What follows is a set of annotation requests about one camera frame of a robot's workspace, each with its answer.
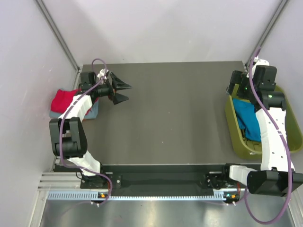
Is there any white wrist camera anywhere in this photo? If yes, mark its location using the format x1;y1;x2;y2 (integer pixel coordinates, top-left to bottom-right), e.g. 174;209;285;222
252;56;270;69
97;69;109;80

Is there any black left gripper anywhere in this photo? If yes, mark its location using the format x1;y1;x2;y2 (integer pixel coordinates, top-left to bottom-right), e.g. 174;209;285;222
93;72;132;104

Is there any aluminium front rail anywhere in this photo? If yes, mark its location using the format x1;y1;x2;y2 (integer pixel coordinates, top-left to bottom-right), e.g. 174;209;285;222
38;172;81;191

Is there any slotted grey cable duct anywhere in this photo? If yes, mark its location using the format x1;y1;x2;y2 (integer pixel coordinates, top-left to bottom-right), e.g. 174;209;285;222
47;189;237;201

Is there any aluminium frame post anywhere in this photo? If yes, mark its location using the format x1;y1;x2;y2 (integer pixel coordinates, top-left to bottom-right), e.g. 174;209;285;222
243;0;289;69
34;0;80;71

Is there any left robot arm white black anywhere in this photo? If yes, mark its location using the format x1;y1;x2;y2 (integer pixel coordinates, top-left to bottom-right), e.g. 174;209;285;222
49;69;131;188

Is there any blue t shirt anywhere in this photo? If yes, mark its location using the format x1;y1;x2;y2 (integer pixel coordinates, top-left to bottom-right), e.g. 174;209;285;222
232;98;261;142

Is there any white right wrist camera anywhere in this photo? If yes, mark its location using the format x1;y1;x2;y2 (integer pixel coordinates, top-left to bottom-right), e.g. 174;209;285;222
252;56;270;69

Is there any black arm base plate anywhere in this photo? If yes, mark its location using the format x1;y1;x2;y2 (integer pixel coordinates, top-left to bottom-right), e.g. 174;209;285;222
80;164;244;196

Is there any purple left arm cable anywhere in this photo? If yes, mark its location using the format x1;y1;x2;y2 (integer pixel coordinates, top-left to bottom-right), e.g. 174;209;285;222
59;58;114;204

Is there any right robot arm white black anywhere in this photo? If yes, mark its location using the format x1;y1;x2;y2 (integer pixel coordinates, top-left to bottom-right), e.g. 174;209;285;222
221;65;303;197

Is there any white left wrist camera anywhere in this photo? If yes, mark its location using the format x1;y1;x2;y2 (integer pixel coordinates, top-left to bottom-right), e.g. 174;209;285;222
97;69;109;80

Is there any left aluminium frame post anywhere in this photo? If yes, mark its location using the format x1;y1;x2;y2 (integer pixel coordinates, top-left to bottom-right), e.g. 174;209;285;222
34;0;80;71

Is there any grey folded t shirt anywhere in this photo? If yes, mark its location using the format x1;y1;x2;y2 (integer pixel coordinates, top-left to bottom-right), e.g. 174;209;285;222
49;100;99;120

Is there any right aluminium frame post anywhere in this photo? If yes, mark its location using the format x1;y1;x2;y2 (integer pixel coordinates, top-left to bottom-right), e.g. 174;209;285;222
243;0;289;69

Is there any red folded t shirt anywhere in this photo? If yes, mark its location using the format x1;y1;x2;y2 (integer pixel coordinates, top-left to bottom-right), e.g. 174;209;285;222
50;89;78;114

